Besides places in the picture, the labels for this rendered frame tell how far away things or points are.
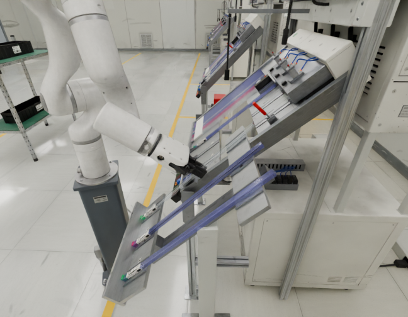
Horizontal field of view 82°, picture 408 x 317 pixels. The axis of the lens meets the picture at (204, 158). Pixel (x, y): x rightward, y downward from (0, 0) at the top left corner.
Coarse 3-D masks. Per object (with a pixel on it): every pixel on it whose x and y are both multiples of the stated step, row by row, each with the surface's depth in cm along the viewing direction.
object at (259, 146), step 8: (248, 152) 56; (256, 152) 55; (240, 160) 56; (232, 168) 57; (224, 176) 59; (208, 184) 61; (200, 192) 62; (192, 200) 63; (176, 208) 66; (184, 208) 65; (168, 216) 67; (160, 224) 68; (152, 232) 70; (136, 240) 73
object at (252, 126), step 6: (252, 126) 63; (246, 132) 64; (234, 138) 66; (240, 138) 65; (228, 144) 67; (234, 144) 66; (222, 150) 67; (216, 156) 68; (210, 162) 70; (204, 168) 71; (192, 174) 73; (186, 180) 73; (180, 186) 75; (174, 192) 76; (162, 198) 79; (168, 198) 77; (156, 204) 80; (144, 216) 82
